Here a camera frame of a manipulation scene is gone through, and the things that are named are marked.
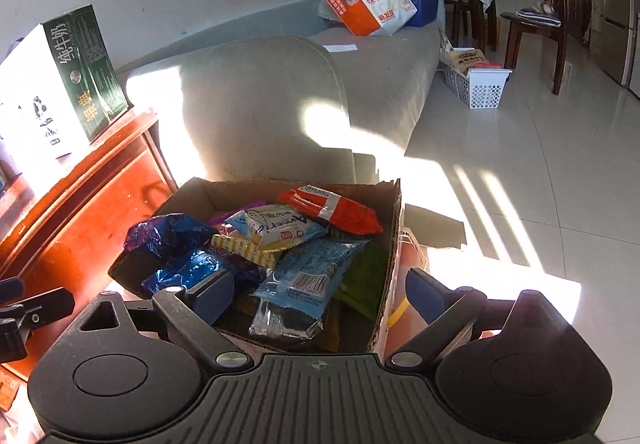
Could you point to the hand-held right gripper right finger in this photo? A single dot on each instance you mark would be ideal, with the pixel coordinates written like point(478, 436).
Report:
point(425, 294)

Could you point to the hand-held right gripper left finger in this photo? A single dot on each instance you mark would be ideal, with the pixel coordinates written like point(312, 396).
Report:
point(212, 296)

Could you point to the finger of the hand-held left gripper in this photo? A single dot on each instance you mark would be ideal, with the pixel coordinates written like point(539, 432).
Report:
point(10, 290)
point(40, 306)

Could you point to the shiny blue snack packet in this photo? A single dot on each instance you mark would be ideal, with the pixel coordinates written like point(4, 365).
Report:
point(185, 271)

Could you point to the beige bread snack packet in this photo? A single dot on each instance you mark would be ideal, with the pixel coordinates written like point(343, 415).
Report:
point(245, 251)

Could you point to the green snack packet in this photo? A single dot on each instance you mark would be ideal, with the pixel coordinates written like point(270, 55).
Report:
point(365, 279)

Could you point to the silver foil snack packet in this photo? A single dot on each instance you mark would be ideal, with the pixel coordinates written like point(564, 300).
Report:
point(285, 324)

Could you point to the dark blue foil snack packet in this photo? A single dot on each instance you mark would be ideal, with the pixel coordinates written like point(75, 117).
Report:
point(165, 234)

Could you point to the purple snack packet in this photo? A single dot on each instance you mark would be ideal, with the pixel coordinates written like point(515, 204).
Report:
point(222, 218)

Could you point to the white light blue snack packet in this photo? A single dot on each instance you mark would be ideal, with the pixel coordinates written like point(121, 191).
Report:
point(275, 224)

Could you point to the white printed cardboard box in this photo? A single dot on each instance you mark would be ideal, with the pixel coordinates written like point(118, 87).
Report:
point(210, 191)

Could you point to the light blue barcode snack packet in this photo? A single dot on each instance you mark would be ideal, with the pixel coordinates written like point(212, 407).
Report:
point(315, 269)

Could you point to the red snack packet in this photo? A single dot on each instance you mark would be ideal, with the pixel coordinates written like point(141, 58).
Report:
point(335, 211)

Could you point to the red wooden cabinet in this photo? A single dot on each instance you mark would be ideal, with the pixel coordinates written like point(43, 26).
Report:
point(75, 214)

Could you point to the grey sofa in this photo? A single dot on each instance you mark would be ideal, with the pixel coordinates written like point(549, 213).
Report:
point(260, 113)

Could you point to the white perforated basket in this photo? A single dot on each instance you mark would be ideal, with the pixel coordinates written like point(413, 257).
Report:
point(480, 91)

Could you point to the green white milk carton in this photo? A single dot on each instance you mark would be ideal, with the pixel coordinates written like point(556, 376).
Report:
point(65, 73)

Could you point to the beige bag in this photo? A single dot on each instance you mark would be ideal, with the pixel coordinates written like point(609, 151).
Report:
point(467, 59)

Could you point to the white paper slip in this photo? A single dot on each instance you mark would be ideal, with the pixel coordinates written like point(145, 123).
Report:
point(340, 47)

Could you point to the dark wooden chair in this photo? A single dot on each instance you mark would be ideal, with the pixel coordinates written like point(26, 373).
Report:
point(545, 33)

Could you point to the blue bin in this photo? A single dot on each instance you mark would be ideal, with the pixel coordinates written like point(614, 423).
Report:
point(422, 3)

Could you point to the striped seat cushion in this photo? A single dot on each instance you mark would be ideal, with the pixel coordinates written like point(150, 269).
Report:
point(537, 16)

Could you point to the silver refrigerator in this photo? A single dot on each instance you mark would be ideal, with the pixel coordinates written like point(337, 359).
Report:
point(620, 13)

